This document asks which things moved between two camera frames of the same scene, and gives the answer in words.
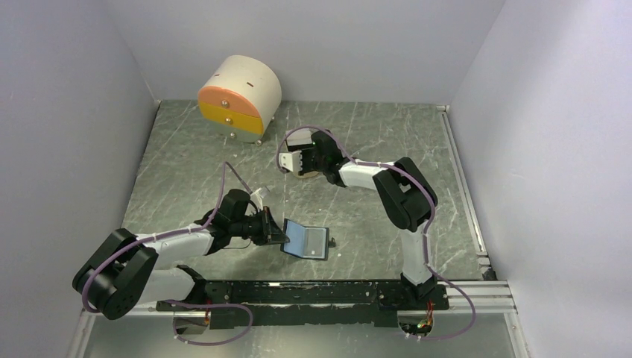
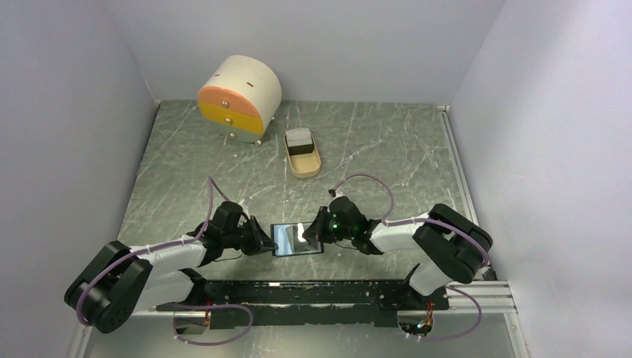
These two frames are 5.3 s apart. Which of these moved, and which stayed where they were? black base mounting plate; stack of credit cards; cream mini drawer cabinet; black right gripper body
Moved: black right gripper body
Stayed: stack of credit cards; cream mini drawer cabinet; black base mounting plate
